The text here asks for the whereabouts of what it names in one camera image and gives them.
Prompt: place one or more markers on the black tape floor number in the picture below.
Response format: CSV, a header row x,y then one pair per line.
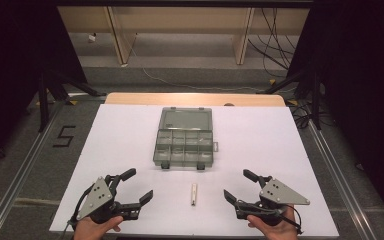
x,y
65,136

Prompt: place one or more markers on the small white floor object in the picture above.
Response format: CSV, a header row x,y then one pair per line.
x,y
92,37

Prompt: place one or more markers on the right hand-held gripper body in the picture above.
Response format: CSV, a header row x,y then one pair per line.
x,y
275,196

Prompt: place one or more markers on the black metal stand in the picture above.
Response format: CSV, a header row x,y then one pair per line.
x,y
43,100
315,96

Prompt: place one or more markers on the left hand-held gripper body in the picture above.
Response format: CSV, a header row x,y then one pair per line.
x,y
95,198

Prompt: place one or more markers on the white table mat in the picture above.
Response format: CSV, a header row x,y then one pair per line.
x,y
256,146

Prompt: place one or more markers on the person's right hand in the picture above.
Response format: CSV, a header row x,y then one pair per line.
x,y
275,231

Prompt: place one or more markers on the dark curtain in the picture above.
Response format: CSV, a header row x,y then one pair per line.
x,y
10,66
363,83

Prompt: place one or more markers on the aluminium floor rail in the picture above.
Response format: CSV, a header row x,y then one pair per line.
x,y
343,186
16,186

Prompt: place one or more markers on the clear grey compartment box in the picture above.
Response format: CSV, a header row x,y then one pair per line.
x,y
185,140

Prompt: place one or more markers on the person's left hand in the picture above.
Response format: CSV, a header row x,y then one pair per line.
x,y
93,230

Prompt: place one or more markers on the light wooden desk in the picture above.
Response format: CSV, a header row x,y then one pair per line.
x,y
180,20

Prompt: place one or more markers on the wooden table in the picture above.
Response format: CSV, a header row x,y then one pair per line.
x,y
193,99

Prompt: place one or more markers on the small white stick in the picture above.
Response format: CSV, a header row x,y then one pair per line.
x,y
193,194

